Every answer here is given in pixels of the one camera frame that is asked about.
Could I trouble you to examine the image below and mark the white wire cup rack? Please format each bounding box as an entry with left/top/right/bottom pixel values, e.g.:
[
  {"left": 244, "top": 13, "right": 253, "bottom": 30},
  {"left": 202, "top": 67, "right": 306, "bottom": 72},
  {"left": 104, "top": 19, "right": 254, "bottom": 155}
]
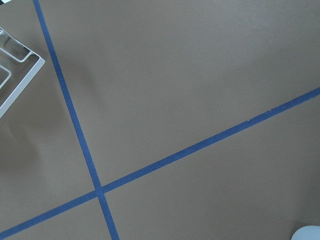
[{"left": 0, "top": 28, "right": 46, "bottom": 117}]

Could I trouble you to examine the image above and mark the light blue plastic cup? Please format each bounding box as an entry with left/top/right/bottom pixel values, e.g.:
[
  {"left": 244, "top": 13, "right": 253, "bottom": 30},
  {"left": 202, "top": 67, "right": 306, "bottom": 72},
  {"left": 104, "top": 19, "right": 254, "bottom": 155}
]
[{"left": 291, "top": 225, "right": 320, "bottom": 240}]

